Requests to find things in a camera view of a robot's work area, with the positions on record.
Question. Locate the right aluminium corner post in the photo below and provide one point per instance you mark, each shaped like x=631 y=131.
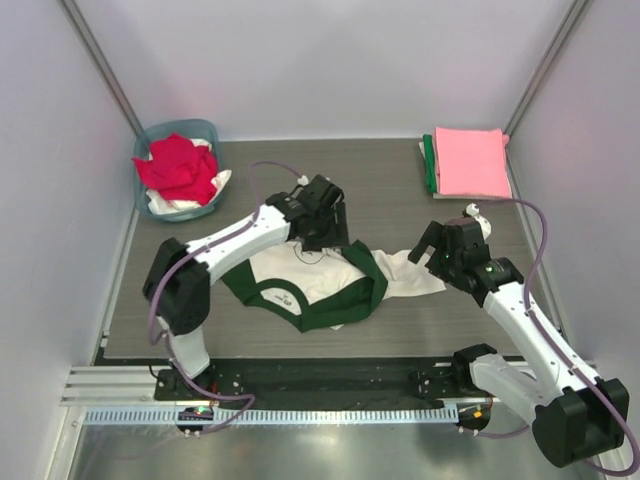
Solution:
x=569 y=23

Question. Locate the blue plastic laundry basket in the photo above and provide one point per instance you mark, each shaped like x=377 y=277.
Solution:
x=202 y=133

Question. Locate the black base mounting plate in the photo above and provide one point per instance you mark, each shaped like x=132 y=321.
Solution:
x=397 y=377

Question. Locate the folded green t-shirt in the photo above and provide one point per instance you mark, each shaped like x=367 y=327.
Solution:
x=429 y=157

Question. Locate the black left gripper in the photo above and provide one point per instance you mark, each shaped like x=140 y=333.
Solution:
x=336 y=234

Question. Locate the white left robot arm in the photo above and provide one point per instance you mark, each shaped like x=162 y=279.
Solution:
x=178 y=285

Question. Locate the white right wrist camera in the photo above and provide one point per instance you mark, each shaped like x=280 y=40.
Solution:
x=472 y=210

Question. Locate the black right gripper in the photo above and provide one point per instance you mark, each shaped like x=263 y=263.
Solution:
x=432 y=237

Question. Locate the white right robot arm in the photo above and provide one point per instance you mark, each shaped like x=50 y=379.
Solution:
x=573 y=413

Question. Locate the left aluminium corner post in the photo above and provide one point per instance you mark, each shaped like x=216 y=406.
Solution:
x=97 y=56

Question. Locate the slotted grey cable duct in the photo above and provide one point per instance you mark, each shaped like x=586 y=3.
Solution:
x=183 y=415

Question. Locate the aluminium corner post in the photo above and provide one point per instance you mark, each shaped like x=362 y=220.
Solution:
x=97 y=56
x=569 y=23

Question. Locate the white and green t-shirt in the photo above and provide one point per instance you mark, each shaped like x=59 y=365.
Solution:
x=330 y=288

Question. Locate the red t-shirt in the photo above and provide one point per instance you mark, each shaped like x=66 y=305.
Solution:
x=179 y=170

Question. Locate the folded pink t-shirt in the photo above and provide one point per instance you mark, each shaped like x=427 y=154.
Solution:
x=471 y=162

